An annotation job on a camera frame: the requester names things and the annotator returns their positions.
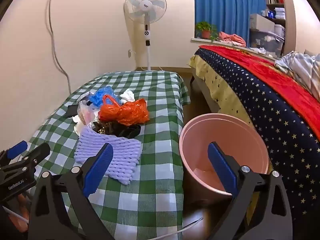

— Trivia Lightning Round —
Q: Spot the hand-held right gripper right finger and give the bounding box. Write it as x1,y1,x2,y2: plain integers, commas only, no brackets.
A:
207,141,293,240

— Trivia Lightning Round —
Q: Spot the orange plastic bag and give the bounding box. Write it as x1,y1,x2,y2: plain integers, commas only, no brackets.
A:
98,94,150,127

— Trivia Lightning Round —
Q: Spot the navy star blanket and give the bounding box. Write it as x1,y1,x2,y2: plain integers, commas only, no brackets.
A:
194,47,320,240

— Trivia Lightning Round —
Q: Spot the white fan cord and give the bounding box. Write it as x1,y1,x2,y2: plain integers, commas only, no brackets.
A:
135,65,164,71

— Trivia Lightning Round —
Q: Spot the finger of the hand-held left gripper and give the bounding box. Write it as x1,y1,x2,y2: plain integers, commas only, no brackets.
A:
0,143,51,178
0,141,28,167

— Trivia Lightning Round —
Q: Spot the small white paper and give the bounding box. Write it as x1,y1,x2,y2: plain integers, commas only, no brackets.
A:
73,115,87,133

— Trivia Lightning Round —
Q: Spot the person's left hand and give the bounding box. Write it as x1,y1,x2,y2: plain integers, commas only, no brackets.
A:
15,193,31,232

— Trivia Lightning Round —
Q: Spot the black packet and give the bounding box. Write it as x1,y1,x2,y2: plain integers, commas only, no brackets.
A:
65,103,81,118

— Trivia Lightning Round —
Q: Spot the pink clothes pile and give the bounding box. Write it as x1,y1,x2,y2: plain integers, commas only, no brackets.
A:
218,31,247,46

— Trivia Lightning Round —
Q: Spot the pink plastic bin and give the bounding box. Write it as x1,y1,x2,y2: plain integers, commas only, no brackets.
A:
179,113,270,196

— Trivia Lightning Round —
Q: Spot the white cable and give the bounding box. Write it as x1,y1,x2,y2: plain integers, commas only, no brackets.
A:
154,217,204,240
2,206,29,223

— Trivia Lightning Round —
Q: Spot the white box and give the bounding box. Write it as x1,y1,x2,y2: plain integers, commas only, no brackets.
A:
250,13,275,32

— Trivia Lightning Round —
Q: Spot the black plastic bag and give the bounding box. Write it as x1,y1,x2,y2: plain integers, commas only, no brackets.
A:
92,121,142,139

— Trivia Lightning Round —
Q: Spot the large white paper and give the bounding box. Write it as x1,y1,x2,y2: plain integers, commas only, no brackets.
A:
119,88,136,104

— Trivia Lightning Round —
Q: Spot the green checkered tablecloth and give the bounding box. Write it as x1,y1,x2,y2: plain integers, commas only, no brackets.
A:
25,70,192,240

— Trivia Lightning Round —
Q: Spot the yellow star bed skirt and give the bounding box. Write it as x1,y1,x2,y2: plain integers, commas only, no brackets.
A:
187,54,256,131

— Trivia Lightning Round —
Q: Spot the clear plastic bag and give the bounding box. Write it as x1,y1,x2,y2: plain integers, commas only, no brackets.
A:
77,101,101,126

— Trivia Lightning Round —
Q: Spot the lavender foam mesh sheet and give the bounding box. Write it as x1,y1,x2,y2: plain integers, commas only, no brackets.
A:
74,126,142,186

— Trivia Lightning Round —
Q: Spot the blue plastic bag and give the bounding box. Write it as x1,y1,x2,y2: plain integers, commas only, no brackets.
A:
89,86,121,108

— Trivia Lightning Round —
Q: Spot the white standing fan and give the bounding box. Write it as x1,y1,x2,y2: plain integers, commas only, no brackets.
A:
123,0,167,71

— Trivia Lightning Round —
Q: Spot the grey wall cable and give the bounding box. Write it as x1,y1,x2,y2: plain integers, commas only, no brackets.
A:
44,0,72,93

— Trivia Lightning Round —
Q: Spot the red blanket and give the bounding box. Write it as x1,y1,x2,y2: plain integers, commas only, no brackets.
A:
199,45,320,141

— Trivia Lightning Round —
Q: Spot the wooden bookshelf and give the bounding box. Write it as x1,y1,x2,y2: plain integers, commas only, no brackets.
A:
264,0,287,34

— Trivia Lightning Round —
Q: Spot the blue curtain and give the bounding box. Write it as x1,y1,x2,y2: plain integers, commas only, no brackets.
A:
193,0,267,47

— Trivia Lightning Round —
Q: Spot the pale striped quilt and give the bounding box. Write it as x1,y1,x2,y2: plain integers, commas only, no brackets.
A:
274,51,320,98

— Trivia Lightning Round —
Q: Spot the potted green plant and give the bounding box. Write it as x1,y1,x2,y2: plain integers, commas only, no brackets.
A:
195,21,219,42

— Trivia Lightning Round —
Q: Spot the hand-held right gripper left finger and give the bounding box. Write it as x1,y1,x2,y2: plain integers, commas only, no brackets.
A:
27,143,118,240

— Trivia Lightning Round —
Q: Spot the white windowsill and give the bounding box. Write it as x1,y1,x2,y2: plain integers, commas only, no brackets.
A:
191,37,250,48

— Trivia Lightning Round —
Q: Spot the clear storage box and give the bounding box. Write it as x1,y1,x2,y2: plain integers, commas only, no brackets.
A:
249,29,285,57

